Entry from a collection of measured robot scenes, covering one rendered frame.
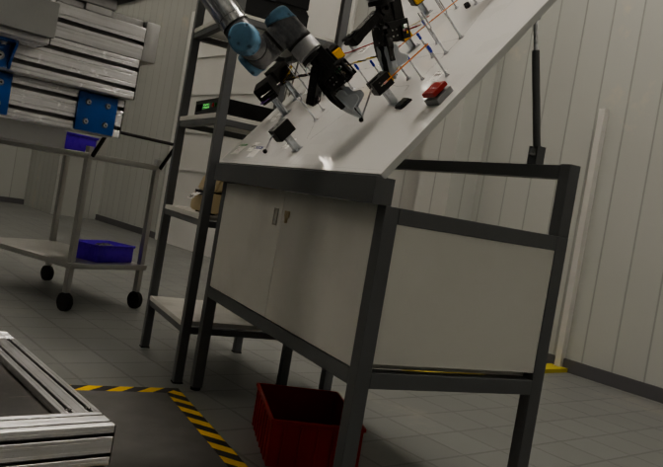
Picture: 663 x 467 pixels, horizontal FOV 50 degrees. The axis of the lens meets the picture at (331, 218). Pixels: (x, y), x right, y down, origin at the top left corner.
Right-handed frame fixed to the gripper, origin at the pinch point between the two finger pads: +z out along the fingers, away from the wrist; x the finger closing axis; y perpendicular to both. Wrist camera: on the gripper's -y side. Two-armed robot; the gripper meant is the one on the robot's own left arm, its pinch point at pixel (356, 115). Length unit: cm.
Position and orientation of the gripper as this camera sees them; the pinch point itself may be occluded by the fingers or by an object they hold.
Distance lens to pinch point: 198.8
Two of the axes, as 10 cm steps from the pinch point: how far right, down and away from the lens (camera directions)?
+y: 6.1, -5.1, -6.0
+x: 4.3, -4.3, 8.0
